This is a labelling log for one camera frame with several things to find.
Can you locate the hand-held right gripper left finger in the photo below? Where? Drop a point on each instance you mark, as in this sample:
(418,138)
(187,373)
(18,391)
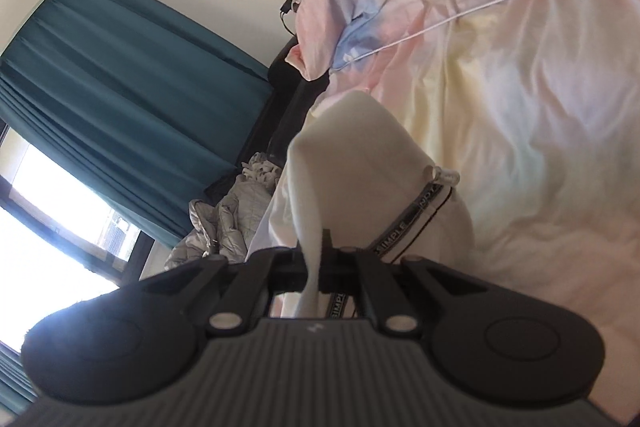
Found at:
(285,267)

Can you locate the black sofa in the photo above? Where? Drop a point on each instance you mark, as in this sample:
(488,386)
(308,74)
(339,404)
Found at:
(287,82)

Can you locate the pastel bed sheet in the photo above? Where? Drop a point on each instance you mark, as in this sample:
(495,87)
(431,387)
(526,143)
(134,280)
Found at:
(550,132)

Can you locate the dark framed window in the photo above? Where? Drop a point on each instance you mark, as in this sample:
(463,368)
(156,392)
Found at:
(60,222)

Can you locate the grey quilted jacket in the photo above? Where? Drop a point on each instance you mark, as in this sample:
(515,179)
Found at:
(235,212)

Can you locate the cream knit garment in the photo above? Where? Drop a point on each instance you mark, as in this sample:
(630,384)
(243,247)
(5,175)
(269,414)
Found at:
(350,147)

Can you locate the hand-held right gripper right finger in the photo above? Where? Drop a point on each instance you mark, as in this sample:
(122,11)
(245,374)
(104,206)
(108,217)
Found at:
(345,269)

